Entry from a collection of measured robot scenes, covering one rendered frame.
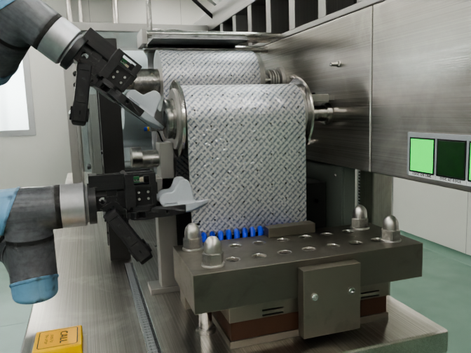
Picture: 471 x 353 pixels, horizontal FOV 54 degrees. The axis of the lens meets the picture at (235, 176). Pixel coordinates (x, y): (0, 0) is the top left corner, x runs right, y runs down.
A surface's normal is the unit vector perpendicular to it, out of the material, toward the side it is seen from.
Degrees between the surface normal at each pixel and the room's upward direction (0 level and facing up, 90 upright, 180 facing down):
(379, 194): 90
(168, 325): 0
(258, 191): 90
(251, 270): 90
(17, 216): 93
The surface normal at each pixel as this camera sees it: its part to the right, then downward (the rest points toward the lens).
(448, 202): -0.95, 0.07
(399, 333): -0.04, -0.99
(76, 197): 0.25, -0.36
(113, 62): 0.31, 0.12
